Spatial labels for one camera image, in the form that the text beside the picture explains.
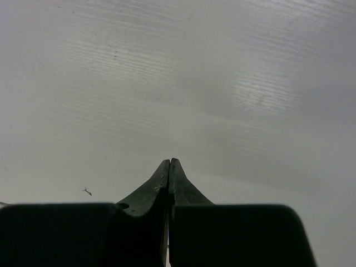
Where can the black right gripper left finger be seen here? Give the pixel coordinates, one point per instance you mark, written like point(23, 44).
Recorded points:
point(131, 232)

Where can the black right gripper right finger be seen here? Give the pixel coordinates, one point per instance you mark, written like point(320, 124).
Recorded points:
point(202, 233)

